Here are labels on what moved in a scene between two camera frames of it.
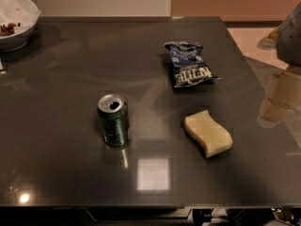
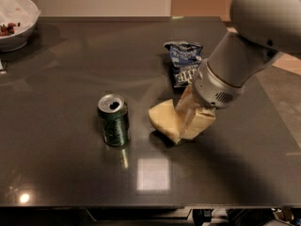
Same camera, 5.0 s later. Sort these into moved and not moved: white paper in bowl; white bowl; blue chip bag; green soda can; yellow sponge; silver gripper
Moved: yellow sponge; silver gripper
Not moved: white paper in bowl; blue chip bag; white bowl; green soda can
